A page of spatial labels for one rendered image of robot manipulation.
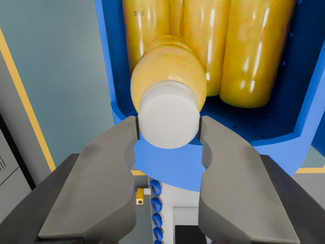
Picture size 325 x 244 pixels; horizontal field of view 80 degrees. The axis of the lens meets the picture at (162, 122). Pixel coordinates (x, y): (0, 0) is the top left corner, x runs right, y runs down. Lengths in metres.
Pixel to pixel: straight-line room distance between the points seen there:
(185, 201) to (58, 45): 1.28
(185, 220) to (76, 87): 1.23
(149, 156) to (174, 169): 0.03
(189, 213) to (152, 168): 0.51
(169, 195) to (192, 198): 0.08
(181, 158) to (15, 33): 1.60
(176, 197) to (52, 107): 1.32
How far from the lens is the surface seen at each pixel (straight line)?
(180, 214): 0.71
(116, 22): 0.32
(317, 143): 1.07
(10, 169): 2.08
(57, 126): 1.83
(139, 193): 0.70
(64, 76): 1.62
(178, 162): 0.20
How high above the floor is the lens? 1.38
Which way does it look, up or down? 62 degrees down
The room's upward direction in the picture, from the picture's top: 176 degrees counter-clockwise
